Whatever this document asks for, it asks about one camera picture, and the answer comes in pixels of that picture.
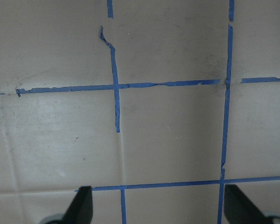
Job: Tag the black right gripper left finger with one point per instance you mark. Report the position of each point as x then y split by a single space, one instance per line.
80 211

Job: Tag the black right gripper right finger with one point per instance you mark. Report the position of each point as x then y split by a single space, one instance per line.
239 209

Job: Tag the brown paper table cover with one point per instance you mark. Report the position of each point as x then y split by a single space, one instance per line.
156 104

